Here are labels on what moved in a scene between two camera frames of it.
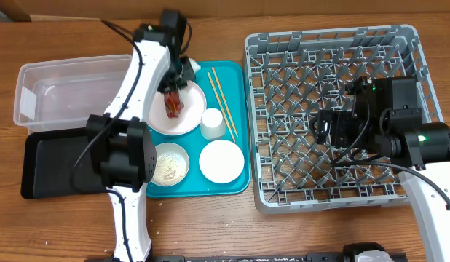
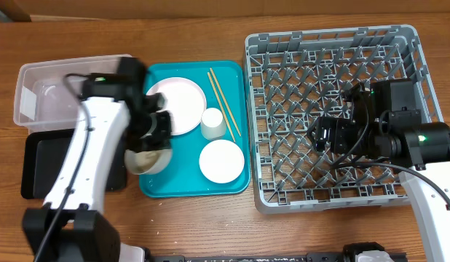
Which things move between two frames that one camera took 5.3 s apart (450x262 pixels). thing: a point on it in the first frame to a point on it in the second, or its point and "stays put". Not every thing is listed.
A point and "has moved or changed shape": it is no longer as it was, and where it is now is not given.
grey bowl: [172, 164] has moved or changed shape
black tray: [58, 162] stays put
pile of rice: [170, 169] has moved or changed shape
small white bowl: [221, 161] stays put
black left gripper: [188, 71] to [160, 140]
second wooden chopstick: [225, 101] stays put
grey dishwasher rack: [293, 76] stays put
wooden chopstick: [220, 105] stays put
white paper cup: [212, 124] stays put
